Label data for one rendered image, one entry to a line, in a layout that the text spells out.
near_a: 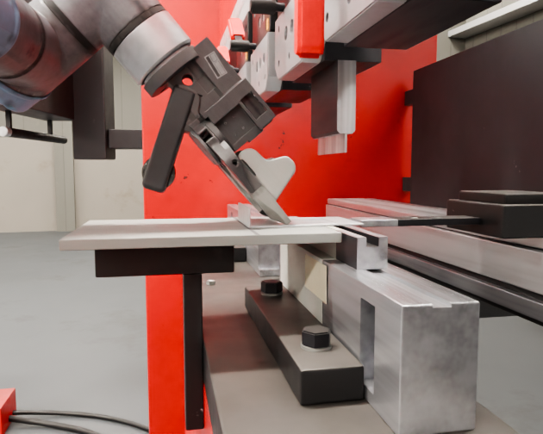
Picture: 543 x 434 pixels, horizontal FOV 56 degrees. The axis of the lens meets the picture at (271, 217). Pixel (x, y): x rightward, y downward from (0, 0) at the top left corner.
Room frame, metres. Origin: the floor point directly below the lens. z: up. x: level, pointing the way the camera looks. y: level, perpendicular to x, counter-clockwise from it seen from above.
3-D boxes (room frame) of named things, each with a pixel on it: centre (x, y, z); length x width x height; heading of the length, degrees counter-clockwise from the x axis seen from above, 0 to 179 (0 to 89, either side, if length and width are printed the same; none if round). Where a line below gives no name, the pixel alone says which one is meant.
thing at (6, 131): (1.75, 0.79, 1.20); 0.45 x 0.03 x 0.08; 0
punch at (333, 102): (0.59, -0.07, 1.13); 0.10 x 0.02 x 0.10; 11
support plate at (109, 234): (0.56, 0.08, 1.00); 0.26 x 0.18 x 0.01; 101
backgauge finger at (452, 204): (0.62, -0.23, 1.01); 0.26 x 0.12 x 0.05; 101
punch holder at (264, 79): (0.81, -0.02, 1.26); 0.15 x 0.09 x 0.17; 11
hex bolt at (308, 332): (0.44, -0.04, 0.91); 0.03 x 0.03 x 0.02
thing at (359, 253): (0.57, -0.07, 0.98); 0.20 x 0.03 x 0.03; 11
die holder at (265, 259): (1.13, 0.04, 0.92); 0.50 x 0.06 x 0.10; 11
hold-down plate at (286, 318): (0.54, -0.02, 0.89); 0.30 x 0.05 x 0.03; 11
